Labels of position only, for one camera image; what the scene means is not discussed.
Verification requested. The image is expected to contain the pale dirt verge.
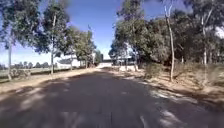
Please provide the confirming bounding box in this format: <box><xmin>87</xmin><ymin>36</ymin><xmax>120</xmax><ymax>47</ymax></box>
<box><xmin>0</xmin><ymin>67</ymin><xmax>98</xmax><ymax>95</ymax></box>

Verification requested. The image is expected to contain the dense row of gum trees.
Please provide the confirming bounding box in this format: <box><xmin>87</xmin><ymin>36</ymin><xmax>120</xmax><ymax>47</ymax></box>
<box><xmin>108</xmin><ymin>0</ymin><xmax>224</xmax><ymax>83</ymax></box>

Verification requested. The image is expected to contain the pale low building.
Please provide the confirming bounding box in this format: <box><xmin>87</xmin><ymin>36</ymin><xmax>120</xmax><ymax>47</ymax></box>
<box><xmin>96</xmin><ymin>59</ymin><xmax>114</xmax><ymax>70</ymax></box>

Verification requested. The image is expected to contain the grey paved road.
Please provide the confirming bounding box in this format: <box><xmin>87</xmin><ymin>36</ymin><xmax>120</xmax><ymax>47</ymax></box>
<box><xmin>0</xmin><ymin>67</ymin><xmax>224</xmax><ymax>128</ymax></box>

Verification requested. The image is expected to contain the white building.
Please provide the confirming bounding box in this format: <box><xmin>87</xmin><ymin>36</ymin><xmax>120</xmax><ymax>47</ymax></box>
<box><xmin>54</xmin><ymin>55</ymin><xmax>83</xmax><ymax>70</ymax></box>

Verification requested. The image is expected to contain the distant row of trees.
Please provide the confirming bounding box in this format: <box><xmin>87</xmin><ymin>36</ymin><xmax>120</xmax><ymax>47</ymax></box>
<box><xmin>0</xmin><ymin>61</ymin><xmax>52</xmax><ymax>70</ymax></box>

